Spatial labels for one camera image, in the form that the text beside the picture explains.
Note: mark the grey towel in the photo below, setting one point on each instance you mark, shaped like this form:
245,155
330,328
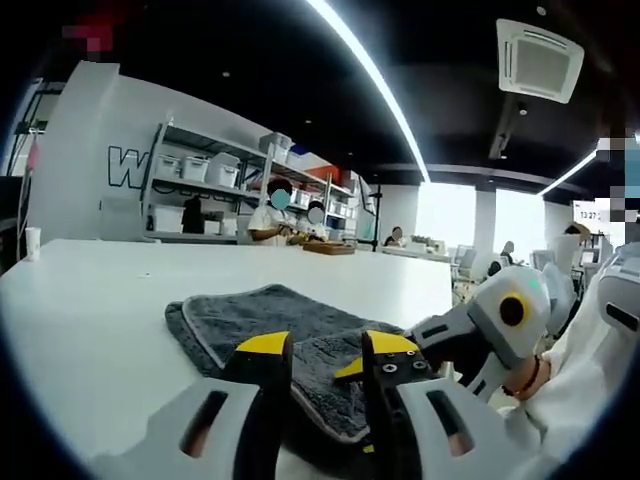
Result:
280,315

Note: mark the person's right hand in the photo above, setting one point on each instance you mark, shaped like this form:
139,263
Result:
522,377

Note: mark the grey office chair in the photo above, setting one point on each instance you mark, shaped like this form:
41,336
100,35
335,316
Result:
467,262

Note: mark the white chest device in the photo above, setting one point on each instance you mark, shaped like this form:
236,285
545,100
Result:
615,285

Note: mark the black tripod stand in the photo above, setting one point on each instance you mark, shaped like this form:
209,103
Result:
378,220

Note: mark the person's white clothing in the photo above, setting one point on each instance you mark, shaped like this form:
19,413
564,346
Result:
617,425

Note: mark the wooden tray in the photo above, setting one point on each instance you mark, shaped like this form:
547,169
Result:
327,248

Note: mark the straight ceiling light strip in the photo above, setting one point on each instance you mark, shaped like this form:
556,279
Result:
570,172

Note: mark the black bag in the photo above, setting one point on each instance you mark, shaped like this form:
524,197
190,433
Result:
193,217

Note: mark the white rectangular box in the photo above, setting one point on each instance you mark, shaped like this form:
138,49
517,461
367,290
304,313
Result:
167,220

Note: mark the grey metal storage shelf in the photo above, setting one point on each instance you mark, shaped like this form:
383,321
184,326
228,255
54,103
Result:
200,184

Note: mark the row of white storage boxes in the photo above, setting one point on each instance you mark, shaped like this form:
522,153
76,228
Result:
195,168

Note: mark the ceiling air conditioner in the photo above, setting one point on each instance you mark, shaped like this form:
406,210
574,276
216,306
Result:
540,60

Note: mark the curved ceiling light strip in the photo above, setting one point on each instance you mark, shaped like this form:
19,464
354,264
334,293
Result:
380,80

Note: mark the white paper cup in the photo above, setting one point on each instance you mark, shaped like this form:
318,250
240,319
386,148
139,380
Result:
33,245

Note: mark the pink hanging cloth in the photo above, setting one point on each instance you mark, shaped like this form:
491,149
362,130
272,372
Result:
33,156

